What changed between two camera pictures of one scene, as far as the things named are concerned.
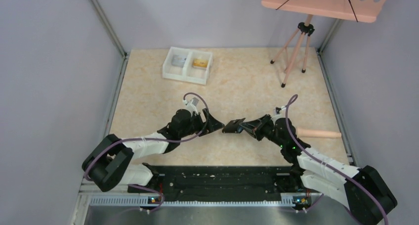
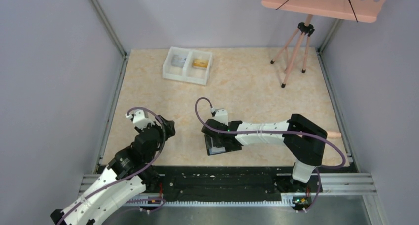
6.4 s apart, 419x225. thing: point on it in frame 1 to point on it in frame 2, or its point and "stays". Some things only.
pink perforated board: x=357 y=4 stays
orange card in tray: x=200 y=63 stays
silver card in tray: x=178 y=61 stays
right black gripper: x=250 y=128 to x=216 y=145
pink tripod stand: x=306 y=28 stays
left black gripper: x=203 y=122 to x=166 y=128
